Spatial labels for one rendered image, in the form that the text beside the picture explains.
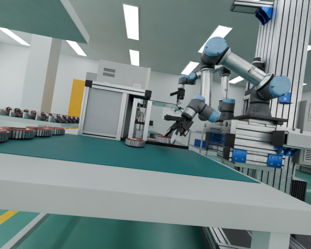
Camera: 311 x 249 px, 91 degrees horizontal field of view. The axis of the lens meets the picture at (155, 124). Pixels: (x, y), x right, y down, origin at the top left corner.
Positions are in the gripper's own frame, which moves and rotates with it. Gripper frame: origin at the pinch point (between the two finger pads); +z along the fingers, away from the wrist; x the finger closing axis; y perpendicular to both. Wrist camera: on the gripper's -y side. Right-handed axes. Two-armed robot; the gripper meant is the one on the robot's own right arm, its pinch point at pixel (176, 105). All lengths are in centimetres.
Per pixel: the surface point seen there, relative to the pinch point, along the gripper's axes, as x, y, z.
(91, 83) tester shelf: -77, -63, 6
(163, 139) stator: -91, -12, 34
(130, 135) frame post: -71, -34, 36
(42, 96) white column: 208, -331, -11
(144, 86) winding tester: -59, -31, -2
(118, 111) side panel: -73, -44, 21
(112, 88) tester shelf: -75, -50, 7
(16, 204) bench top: -150, -36, 44
